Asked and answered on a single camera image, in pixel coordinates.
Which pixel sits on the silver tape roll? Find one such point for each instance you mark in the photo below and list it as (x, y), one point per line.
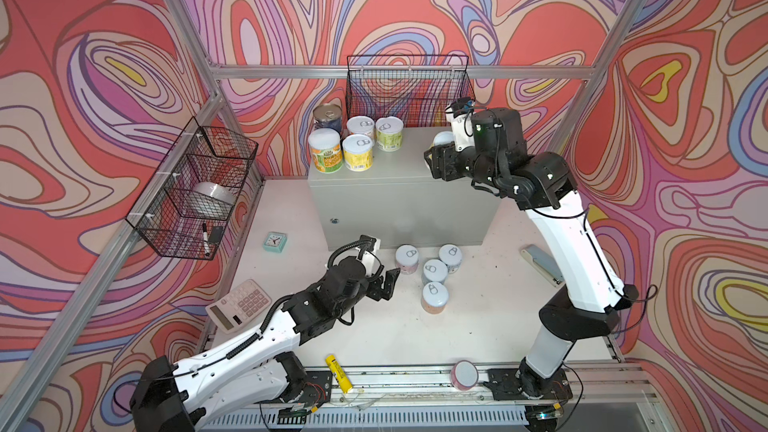
(212, 200)

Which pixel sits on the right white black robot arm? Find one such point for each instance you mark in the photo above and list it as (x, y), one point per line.
(489, 149)

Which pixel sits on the center white lid can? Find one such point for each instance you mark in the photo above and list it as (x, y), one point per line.
(434, 270)

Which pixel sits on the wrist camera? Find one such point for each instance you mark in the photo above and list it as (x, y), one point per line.
(462, 106)
(369, 244)

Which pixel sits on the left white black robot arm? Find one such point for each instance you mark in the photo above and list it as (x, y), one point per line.
(259, 365)

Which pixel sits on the back left pink can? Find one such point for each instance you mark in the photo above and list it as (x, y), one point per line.
(407, 259)

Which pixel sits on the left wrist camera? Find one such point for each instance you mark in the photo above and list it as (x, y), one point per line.
(369, 244)

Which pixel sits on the left black wire basket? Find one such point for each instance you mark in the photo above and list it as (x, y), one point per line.
(186, 210)

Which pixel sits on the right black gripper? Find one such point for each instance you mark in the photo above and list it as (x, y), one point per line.
(443, 157)

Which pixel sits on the green yellow peach can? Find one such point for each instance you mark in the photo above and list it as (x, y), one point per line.
(326, 151)

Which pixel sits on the back right white lid can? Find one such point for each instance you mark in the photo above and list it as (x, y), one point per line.
(452, 256)

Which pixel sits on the grey metal cabinet box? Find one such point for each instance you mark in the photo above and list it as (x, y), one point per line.
(398, 201)

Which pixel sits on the pink label can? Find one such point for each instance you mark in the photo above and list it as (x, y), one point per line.
(361, 125)

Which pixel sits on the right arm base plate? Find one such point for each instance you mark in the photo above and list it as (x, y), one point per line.
(511, 384)

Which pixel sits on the grey stapler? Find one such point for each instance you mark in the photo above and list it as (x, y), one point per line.
(543, 263)

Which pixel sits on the black wire basket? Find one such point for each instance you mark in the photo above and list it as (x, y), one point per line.
(415, 88)
(186, 210)

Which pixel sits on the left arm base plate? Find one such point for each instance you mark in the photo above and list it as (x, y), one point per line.
(314, 391)

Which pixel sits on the back black wire basket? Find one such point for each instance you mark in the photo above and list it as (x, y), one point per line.
(415, 88)

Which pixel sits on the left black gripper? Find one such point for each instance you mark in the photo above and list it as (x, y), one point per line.
(386, 293)

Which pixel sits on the yellow label can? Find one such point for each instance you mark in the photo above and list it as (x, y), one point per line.
(443, 138)
(358, 152)

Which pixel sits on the dark blue tin can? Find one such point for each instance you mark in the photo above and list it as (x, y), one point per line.
(329, 116)

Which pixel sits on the white lid can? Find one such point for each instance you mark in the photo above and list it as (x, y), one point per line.
(452, 256)
(434, 270)

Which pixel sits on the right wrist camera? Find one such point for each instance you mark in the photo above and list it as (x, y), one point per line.
(462, 106)

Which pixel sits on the yellow glue tube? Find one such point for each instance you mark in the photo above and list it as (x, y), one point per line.
(339, 374)

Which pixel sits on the green label can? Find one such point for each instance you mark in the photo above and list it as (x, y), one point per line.
(389, 133)

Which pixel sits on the pink calculator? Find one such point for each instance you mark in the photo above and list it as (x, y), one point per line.
(239, 307)

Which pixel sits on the pink tape roll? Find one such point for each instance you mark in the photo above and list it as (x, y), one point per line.
(464, 375)

